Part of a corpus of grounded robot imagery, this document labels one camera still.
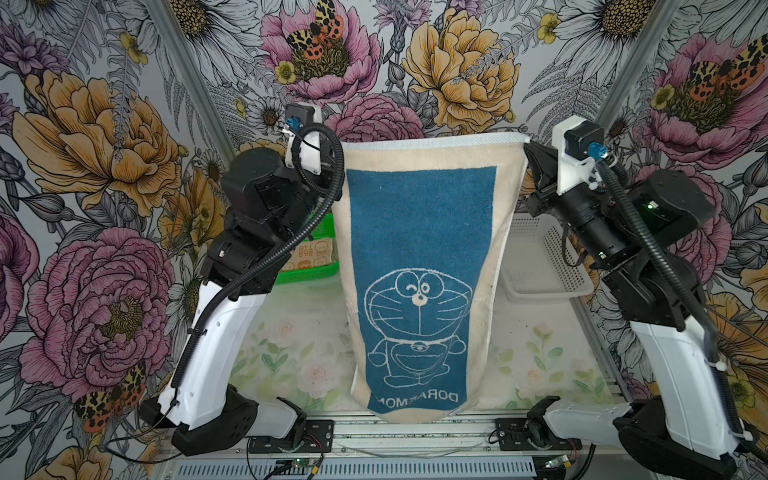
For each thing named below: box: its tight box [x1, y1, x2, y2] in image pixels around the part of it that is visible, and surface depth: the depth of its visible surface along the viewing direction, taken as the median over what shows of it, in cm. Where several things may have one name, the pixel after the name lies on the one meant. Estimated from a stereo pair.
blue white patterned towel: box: [335, 132, 529, 423], surface depth 57 cm
